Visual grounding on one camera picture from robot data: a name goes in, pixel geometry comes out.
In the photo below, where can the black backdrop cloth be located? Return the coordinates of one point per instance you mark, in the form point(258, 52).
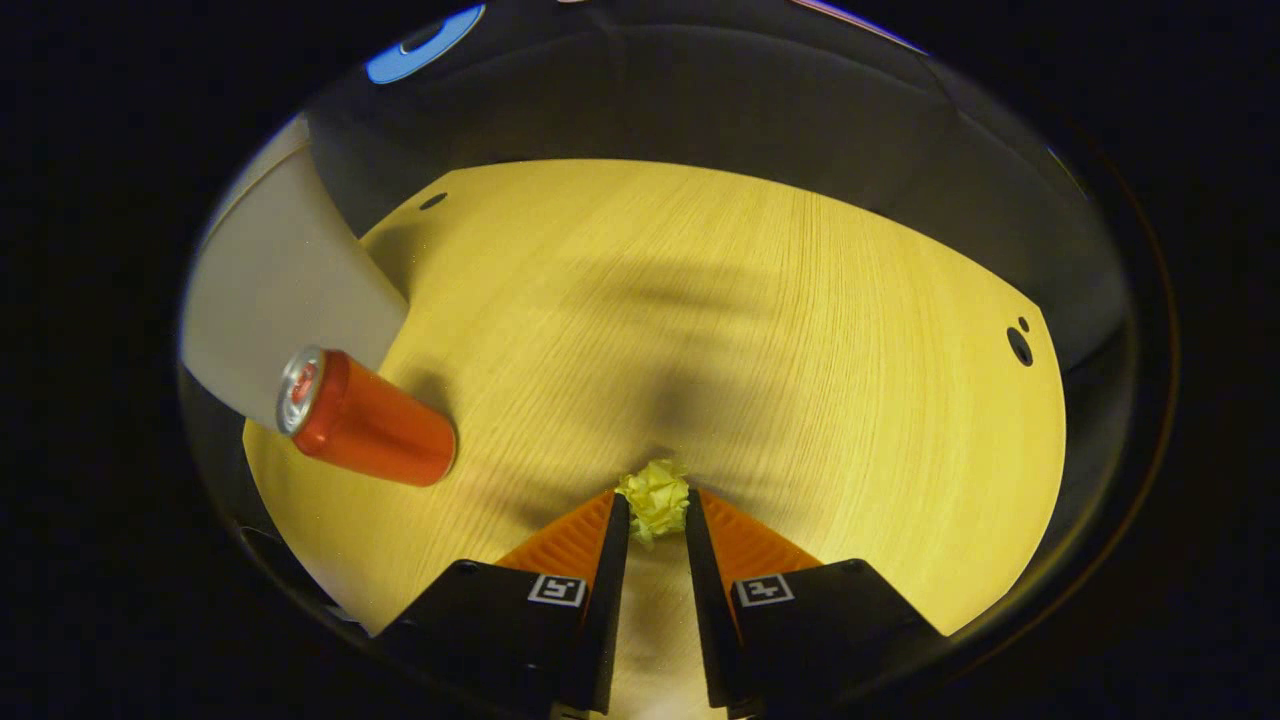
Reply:
point(700, 100)

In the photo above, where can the red pop can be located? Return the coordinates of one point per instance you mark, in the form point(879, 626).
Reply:
point(380, 425)

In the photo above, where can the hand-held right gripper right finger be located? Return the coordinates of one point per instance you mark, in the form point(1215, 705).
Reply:
point(705, 600)

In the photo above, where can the yellow paper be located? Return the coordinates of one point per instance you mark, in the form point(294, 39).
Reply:
point(655, 498)

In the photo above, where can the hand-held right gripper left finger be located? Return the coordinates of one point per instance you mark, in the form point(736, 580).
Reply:
point(610, 600)

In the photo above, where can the white desktop garbage bin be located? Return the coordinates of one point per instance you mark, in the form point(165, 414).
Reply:
point(280, 290)

